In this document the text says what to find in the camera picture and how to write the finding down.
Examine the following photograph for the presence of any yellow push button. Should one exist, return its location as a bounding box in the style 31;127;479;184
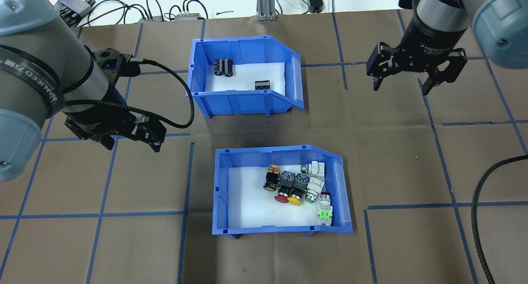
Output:
288;173;311;207

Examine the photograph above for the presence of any black ribbed box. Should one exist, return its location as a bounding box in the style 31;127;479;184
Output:
58;0;96;28

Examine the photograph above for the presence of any green push button white body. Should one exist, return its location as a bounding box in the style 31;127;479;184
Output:
300;160;326;176
304;176;326;204

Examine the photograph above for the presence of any black adapter cable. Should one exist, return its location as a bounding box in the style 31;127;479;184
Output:
276;0;311;13

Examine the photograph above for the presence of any pile of small items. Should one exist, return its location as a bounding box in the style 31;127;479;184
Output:
228;164;330;228

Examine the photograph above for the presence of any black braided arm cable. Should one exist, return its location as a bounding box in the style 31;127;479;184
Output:
62;57;195;130
472;154;528;284

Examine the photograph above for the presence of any red button green contact block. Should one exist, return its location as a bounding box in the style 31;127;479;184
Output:
316;191;334;226

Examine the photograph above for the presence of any aluminium profile post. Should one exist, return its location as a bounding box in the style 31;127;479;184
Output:
256;0;278;21

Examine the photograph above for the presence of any red mushroom push button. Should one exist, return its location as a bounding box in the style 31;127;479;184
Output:
274;170;294;205

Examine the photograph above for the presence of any black push button amber cap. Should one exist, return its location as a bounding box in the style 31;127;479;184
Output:
263;164;282;192

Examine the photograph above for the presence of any blue storage bin with buttons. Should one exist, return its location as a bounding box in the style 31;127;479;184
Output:
212;144;354;239

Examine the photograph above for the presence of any blue storage bin with capacitors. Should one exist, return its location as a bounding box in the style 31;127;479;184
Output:
186;35;305;120

